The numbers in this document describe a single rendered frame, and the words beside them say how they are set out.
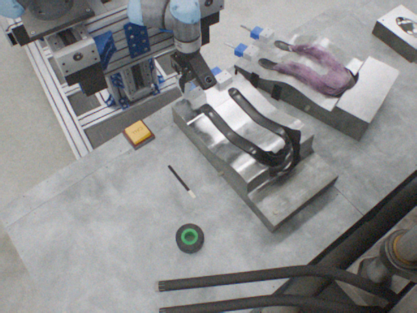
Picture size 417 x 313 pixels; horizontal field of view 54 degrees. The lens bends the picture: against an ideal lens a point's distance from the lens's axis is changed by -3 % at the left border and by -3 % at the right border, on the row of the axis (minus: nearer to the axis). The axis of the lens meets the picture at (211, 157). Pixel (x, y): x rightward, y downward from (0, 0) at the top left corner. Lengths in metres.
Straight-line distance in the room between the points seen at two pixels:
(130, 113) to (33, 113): 0.68
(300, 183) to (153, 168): 0.46
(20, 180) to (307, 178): 1.63
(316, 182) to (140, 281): 0.58
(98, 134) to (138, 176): 0.87
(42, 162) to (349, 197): 1.68
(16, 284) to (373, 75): 1.80
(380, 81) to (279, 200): 0.54
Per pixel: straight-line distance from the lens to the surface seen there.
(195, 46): 1.17
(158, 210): 1.27
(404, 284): 1.32
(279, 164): 1.25
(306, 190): 1.25
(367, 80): 1.47
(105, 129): 2.17
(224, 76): 1.38
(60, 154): 2.42
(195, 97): 1.32
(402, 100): 1.61
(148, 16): 1.14
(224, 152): 1.23
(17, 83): 2.84
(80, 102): 2.31
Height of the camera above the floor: 1.96
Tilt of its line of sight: 61 degrees down
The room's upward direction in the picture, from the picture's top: 1 degrees counter-clockwise
